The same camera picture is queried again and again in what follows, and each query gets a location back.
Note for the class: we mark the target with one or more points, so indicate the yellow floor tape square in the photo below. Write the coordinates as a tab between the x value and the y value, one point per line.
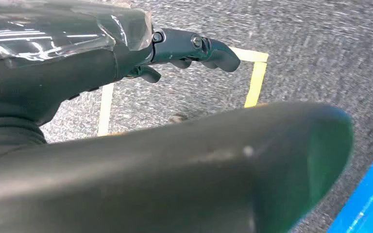
256	83

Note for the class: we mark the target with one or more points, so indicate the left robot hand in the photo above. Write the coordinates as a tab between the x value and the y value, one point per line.
45	70

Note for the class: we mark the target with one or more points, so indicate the blue metal shelf rack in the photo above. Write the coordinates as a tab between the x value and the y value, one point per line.
370	199

